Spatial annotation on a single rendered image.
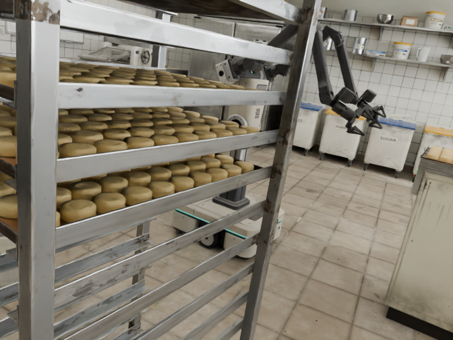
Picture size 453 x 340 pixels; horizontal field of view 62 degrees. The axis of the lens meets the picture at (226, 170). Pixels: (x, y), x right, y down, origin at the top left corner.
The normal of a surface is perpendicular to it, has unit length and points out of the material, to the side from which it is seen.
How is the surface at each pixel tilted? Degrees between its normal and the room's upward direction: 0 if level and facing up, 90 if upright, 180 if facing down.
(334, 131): 92
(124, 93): 90
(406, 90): 90
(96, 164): 90
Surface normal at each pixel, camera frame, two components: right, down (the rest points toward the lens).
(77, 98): 0.80, 0.28
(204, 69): -0.43, 0.19
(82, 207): 0.14, -0.95
